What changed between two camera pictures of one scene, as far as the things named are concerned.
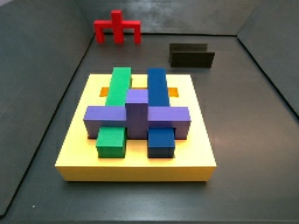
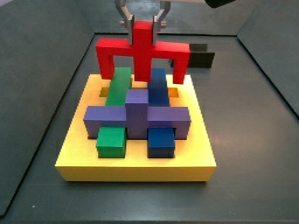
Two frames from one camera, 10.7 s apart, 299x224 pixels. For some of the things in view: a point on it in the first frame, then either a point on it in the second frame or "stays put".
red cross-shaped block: x=117 y=24 to x=144 y=52
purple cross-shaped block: x=136 y=117 stays put
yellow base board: x=79 y=164 stays put
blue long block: x=160 y=137 stays put
